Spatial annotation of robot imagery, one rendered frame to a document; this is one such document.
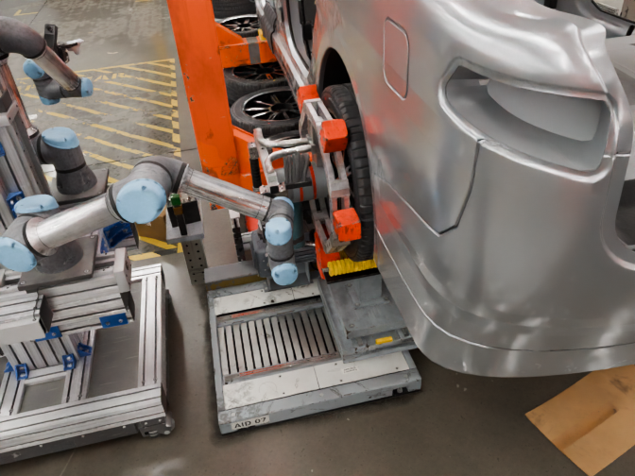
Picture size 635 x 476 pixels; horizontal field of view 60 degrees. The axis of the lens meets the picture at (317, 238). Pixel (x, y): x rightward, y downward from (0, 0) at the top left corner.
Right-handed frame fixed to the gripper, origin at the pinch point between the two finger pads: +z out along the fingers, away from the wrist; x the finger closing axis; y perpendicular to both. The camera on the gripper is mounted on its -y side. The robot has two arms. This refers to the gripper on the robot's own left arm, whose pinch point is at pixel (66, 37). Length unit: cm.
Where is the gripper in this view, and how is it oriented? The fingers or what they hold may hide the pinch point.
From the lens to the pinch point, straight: 277.6
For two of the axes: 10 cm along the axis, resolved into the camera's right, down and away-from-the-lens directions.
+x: 10.0, 0.8, 0.3
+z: 0.2, -5.9, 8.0
